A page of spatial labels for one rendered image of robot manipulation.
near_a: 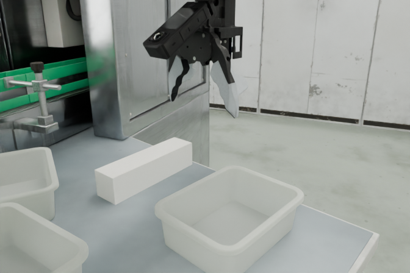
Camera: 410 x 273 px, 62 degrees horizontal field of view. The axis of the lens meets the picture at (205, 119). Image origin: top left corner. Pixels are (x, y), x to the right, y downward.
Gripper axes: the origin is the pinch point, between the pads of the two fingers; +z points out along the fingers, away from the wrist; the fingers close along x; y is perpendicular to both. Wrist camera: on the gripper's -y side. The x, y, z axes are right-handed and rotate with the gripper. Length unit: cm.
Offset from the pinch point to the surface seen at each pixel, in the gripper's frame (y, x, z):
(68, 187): -11.5, 29.1, 21.3
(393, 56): 305, 47, 26
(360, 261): 9.1, -26.7, 21.6
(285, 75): 272, 136, 50
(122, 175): -6.0, 15.7, 15.5
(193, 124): 61, 62, 33
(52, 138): -3, 55, 19
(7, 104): -13, 53, 6
